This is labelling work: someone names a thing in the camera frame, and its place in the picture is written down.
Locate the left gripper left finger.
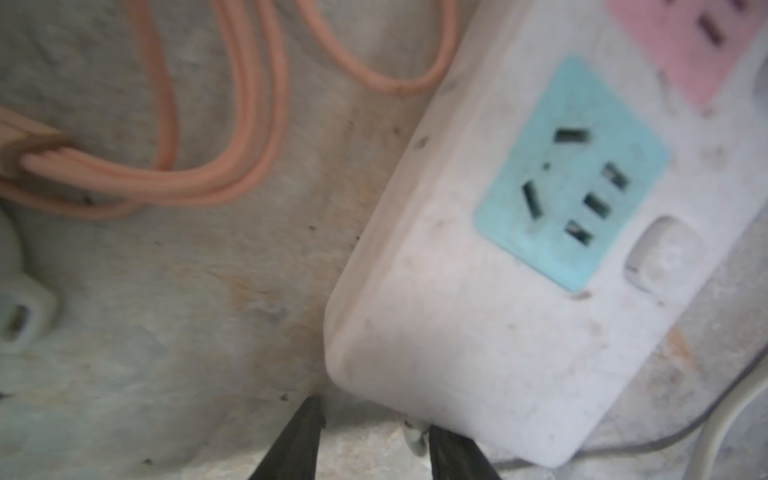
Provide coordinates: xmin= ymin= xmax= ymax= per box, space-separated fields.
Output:
xmin=249 ymin=395 xmax=326 ymax=480

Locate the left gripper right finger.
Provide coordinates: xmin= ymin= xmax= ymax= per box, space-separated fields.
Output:
xmin=428 ymin=426 xmax=501 ymax=480

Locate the long multicolour power strip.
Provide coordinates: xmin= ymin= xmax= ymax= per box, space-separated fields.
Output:
xmin=324 ymin=1 xmax=767 ymax=467

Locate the small blue-socket power strip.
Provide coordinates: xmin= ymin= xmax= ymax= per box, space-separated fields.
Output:
xmin=1 ymin=211 xmax=59 ymax=355

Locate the pink charger with cable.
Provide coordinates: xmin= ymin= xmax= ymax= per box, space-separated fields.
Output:
xmin=0 ymin=0 xmax=460 ymax=222

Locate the long strip white cord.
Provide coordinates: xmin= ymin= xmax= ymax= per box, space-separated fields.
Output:
xmin=680 ymin=353 xmax=768 ymax=480

